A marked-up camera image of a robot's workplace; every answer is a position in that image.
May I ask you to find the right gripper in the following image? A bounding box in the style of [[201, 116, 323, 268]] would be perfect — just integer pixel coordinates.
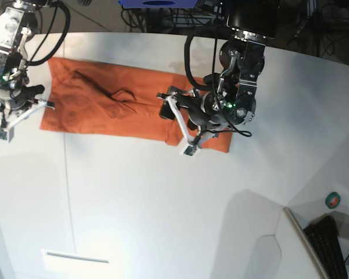
[[0, 7, 45, 112]]

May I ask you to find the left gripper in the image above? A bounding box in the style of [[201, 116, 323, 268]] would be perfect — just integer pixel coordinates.
[[159, 39, 265, 130]]

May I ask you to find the orange t-shirt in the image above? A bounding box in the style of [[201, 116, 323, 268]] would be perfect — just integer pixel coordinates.
[[39, 57, 233, 154]]

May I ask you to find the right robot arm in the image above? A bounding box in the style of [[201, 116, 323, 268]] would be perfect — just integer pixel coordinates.
[[0, 1, 70, 111]]

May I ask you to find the blue box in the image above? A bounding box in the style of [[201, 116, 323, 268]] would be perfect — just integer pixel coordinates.
[[118, 0, 198, 9]]

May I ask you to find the green tape roll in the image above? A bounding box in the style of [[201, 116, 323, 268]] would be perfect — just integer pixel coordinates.
[[325, 192, 341, 209]]

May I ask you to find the black keyboard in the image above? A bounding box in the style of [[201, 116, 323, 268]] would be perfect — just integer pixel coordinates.
[[304, 215, 348, 279]]

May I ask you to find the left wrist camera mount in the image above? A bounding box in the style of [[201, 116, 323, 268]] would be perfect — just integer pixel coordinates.
[[157, 91, 232, 156]]

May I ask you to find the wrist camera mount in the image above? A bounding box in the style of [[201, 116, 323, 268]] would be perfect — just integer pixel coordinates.
[[0, 99, 55, 143], [157, 91, 232, 156]]

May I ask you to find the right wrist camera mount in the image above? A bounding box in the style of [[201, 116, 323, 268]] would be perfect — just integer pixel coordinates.
[[0, 99, 55, 143]]

